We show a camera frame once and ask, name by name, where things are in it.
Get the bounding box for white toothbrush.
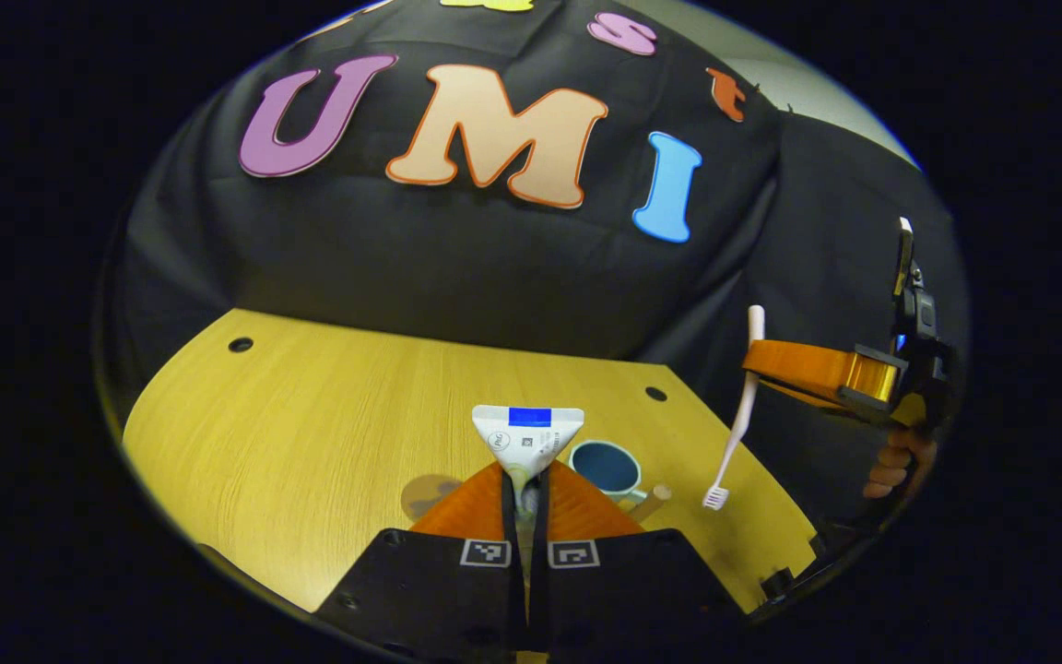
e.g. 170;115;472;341
702;305;765;511

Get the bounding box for black backdrop cloth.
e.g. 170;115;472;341
100;0;967;517

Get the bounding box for pale blue cup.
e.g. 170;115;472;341
569;440;673;524

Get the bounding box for round brown coaster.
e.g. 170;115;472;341
401;474;465;523

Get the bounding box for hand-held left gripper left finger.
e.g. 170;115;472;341
314;461;530;661

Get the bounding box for white toothpaste tube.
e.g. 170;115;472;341
472;404;585;517

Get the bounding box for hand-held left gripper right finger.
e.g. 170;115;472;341
531;461;746;658

